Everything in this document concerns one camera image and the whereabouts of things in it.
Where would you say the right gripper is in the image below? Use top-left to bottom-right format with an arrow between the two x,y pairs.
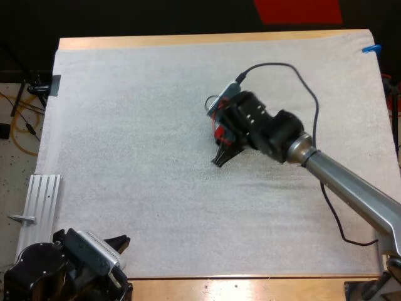
211,90 -> 274,169

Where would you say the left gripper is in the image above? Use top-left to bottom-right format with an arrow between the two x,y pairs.
64,228 -> 133,301

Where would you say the red cube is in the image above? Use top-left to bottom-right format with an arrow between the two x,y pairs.
214,124 -> 231,140

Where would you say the blue clip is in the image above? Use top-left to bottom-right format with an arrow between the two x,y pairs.
361,44 -> 383,55

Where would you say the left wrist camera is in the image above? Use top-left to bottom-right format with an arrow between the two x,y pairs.
76,230 -> 127,275

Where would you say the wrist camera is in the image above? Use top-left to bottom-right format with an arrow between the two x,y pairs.
205,80 -> 241,117
76,230 -> 127,275

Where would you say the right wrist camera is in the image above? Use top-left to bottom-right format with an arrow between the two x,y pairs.
205,80 -> 241,117

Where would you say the ribbed aluminium rail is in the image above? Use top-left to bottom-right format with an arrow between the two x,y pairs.
14,174 -> 64,261

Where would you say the dark grey cable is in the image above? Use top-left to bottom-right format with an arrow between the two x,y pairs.
234,62 -> 380,247

